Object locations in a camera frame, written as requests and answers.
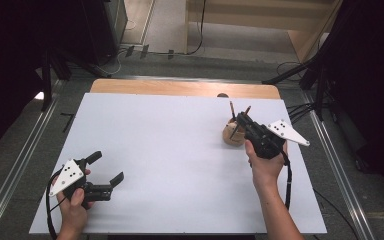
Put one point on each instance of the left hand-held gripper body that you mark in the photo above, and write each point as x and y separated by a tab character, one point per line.
67	175

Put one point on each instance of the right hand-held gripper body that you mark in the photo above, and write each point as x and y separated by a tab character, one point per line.
265	141

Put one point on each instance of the wooden pen holder cup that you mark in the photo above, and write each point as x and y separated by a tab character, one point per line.
230	135

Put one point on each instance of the person's right hand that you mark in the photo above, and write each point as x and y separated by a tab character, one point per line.
266	170

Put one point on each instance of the person's left hand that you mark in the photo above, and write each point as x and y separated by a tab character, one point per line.
73	216

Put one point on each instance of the dark table grommet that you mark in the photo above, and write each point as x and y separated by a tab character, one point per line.
222	95

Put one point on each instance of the white table board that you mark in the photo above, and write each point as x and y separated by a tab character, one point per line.
166	150

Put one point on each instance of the wooden table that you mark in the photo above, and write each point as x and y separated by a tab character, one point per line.
180	88

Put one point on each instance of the black tripod stand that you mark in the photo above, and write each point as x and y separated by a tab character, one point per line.
313	71

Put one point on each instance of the black metal stand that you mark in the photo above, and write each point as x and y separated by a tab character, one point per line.
46	80

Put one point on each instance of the light wooden shelf unit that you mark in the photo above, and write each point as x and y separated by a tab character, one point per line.
246	16

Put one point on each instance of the dark curtain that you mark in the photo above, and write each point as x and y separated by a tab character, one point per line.
370	83
10	66

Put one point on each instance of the dark cabinet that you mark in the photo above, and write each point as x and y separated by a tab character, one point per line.
103	30

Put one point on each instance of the aluminium floor rail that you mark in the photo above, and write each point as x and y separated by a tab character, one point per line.
340	173
16	166

